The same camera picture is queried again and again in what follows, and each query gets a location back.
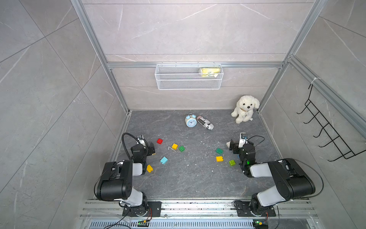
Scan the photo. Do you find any turquoise lego brick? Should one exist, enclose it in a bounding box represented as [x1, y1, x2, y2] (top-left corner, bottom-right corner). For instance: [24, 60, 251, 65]
[160, 157, 168, 164]

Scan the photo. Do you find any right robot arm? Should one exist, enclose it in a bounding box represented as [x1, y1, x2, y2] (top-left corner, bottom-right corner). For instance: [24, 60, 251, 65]
[226, 133, 324, 217]

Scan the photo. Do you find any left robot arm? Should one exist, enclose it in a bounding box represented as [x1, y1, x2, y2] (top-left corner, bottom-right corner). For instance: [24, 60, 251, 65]
[93, 133, 155, 219]

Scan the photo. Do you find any yellow lego brick near left arm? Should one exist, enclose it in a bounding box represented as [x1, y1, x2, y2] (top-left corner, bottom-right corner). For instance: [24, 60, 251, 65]
[147, 165, 153, 173]

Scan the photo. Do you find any red lego brick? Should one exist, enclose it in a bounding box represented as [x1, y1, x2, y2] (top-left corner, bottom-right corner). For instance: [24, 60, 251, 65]
[157, 138, 163, 145]

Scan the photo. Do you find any dark green lego brick right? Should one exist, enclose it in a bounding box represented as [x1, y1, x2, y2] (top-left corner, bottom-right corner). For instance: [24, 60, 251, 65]
[216, 148, 224, 155]

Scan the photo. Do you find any white plush dog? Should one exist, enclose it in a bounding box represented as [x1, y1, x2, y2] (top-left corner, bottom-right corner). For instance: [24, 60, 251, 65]
[231, 95, 260, 124]

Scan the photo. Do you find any blue alarm clock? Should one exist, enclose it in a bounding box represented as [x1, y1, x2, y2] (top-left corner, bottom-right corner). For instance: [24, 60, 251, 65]
[185, 114, 197, 127]

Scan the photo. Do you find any yellow sponge in basket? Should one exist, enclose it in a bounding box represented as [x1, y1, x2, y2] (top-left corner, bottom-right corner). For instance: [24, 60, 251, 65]
[199, 68, 221, 78]

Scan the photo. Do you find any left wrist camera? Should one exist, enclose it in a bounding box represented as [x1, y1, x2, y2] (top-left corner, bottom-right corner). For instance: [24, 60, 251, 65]
[136, 135, 147, 147]

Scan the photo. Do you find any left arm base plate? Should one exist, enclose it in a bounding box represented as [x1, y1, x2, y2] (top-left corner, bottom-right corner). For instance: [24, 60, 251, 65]
[123, 201, 162, 218]

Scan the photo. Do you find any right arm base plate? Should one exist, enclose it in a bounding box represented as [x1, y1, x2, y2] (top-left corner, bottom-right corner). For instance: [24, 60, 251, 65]
[233, 200, 276, 217]

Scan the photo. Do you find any white wire mesh basket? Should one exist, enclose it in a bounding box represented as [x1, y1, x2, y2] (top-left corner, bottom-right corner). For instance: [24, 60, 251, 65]
[154, 64, 224, 90]

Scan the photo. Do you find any aluminium mounting rail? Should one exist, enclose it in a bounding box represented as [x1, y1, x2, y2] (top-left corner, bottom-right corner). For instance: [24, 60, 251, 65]
[77, 198, 318, 219]

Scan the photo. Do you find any black wire hook rack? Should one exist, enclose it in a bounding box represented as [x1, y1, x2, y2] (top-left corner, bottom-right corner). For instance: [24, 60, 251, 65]
[296, 84, 366, 162]

